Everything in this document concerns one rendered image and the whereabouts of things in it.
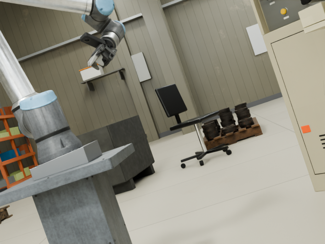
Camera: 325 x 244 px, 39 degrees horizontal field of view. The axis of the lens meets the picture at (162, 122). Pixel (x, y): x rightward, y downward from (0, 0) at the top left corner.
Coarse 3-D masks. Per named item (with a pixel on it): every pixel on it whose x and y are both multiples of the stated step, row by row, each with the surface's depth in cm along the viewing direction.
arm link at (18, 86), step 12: (0, 36) 200; (0, 48) 198; (0, 60) 198; (12, 60) 200; (0, 72) 199; (12, 72) 199; (12, 84) 199; (24, 84) 200; (12, 96) 200; (24, 96) 199; (12, 108) 200; (24, 132) 203
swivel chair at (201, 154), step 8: (160, 88) 510; (168, 88) 521; (176, 88) 533; (160, 96) 505; (168, 96) 515; (176, 96) 526; (168, 104) 510; (176, 104) 520; (184, 104) 532; (168, 112) 504; (176, 112) 514; (216, 112) 507; (192, 120) 486; (200, 120) 480; (176, 128) 499; (200, 136) 507; (224, 144) 525; (200, 152) 520; (208, 152) 505; (184, 160) 509
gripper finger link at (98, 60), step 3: (93, 57) 202; (96, 57) 203; (99, 57) 205; (102, 57) 206; (90, 60) 202; (93, 60) 201; (96, 60) 203; (99, 60) 204; (90, 63) 201; (99, 63) 203; (102, 63) 204
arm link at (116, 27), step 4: (112, 20) 223; (116, 20) 227; (108, 24) 221; (112, 24) 222; (116, 24) 223; (120, 24) 226; (108, 28) 221; (112, 28) 221; (116, 28) 222; (120, 28) 224; (124, 28) 227; (116, 32) 219; (120, 32) 222; (124, 32) 226; (120, 36) 222; (120, 40) 223
